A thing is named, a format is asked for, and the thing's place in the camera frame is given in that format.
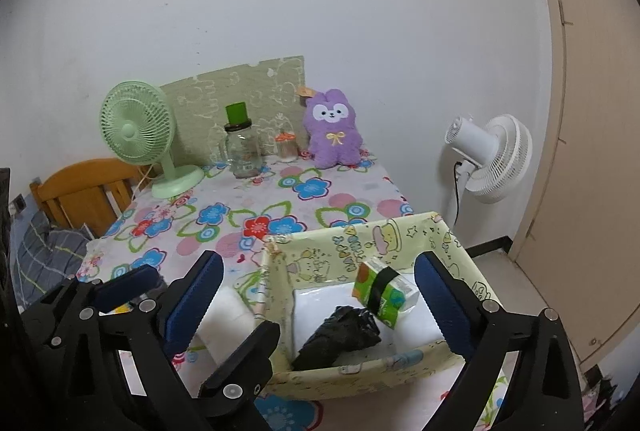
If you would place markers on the purple plush bunny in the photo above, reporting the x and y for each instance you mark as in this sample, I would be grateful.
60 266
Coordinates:
332 141

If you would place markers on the green packet black band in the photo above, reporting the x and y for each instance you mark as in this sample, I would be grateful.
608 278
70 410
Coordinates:
395 303

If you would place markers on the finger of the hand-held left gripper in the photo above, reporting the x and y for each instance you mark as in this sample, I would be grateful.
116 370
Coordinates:
127 288
240 361

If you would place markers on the green patterned board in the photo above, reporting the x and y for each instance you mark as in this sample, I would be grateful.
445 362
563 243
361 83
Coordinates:
210 96

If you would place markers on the small swab jar orange lid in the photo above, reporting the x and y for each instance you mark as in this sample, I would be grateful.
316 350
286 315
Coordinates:
286 151

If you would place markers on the green desk fan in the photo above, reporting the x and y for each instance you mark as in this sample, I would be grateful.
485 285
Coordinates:
132 131

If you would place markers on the yellow cartoon pillow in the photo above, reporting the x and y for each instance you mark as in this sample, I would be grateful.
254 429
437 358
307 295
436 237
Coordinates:
350 251

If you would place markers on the brown plush tag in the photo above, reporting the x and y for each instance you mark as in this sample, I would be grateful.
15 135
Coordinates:
303 93

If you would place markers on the beige wardrobe door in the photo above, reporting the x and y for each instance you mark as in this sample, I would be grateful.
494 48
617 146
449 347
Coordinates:
590 161

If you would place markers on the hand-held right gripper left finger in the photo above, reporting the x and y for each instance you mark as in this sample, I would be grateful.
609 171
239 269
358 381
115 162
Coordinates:
192 306

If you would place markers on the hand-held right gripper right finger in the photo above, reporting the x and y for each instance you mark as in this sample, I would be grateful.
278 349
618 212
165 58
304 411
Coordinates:
440 306

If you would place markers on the black plastic bag bundle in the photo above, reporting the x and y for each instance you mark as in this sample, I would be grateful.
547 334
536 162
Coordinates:
340 331

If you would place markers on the floral tablecloth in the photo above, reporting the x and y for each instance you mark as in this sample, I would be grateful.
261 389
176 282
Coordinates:
325 201

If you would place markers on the grey plaid bedding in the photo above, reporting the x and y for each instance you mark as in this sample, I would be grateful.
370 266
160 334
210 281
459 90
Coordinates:
45 256

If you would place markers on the wooden headboard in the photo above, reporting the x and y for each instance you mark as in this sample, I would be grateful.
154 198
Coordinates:
80 191

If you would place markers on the glass jar green lid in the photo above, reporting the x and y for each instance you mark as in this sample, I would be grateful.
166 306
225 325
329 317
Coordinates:
243 156

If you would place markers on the white standing fan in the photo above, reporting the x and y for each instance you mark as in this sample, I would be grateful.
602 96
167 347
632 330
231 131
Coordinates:
500 158

